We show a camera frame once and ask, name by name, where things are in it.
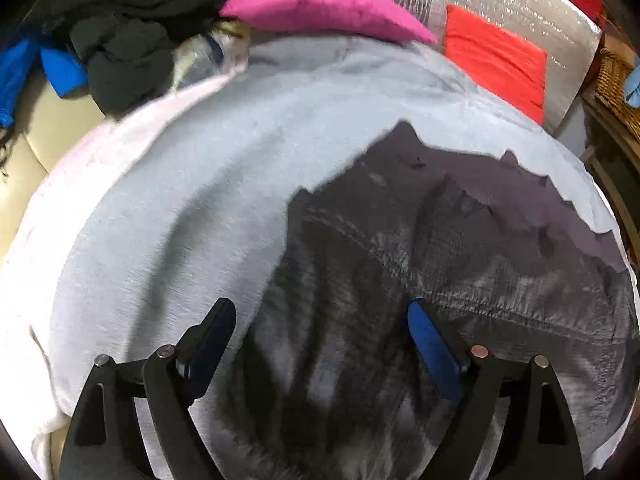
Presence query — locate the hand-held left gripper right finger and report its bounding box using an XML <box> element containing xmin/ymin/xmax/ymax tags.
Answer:
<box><xmin>407</xmin><ymin>299</ymin><xmax>586</xmax><ymax>480</ymax></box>

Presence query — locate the grey blanket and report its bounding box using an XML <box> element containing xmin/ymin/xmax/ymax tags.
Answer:
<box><xmin>0</xmin><ymin>35</ymin><xmax>631</xmax><ymax>480</ymax></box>

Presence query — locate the dark quilted zip jacket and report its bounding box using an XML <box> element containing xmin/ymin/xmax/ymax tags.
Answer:
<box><xmin>220</xmin><ymin>119</ymin><xmax>640</xmax><ymax>480</ymax></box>

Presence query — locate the wooden table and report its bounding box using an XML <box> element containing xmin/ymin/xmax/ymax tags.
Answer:
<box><xmin>580</xmin><ymin>90</ymin><xmax>640</xmax><ymax>241</ymax></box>

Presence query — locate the pink pillow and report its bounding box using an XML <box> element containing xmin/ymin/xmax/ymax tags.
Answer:
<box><xmin>220</xmin><ymin>0</ymin><xmax>438</xmax><ymax>45</ymax></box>

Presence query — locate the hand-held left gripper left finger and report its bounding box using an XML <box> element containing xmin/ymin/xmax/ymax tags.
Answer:
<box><xmin>59</xmin><ymin>297</ymin><xmax>237</xmax><ymax>480</ymax></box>

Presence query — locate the red pillow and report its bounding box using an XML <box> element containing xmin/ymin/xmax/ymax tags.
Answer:
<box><xmin>444</xmin><ymin>4</ymin><xmax>549</xmax><ymax>123</ymax></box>

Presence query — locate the clear plastic package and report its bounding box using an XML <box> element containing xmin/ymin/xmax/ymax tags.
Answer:
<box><xmin>170</xmin><ymin>22</ymin><xmax>251</xmax><ymax>93</ymax></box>

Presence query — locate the blue garment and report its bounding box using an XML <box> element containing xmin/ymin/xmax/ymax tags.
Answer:
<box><xmin>0</xmin><ymin>35</ymin><xmax>91</xmax><ymax>128</ymax></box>

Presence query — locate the beige sofa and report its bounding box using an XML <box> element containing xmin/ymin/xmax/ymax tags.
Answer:
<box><xmin>0</xmin><ymin>77</ymin><xmax>108</xmax><ymax>256</ymax></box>

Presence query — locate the dark fleece garment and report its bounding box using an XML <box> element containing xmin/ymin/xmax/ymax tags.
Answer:
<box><xmin>67</xmin><ymin>15</ymin><xmax>176</xmax><ymax>116</ymax></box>

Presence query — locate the wicker basket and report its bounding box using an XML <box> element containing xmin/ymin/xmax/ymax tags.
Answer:
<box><xmin>597</xmin><ymin>47</ymin><xmax>640</xmax><ymax>121</ymax></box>

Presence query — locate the light blue cloth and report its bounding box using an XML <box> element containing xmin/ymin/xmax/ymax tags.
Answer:
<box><xmin>622</xmin><ymin>55</ymin><xmax>640</xmax><ymax>106</ymax></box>

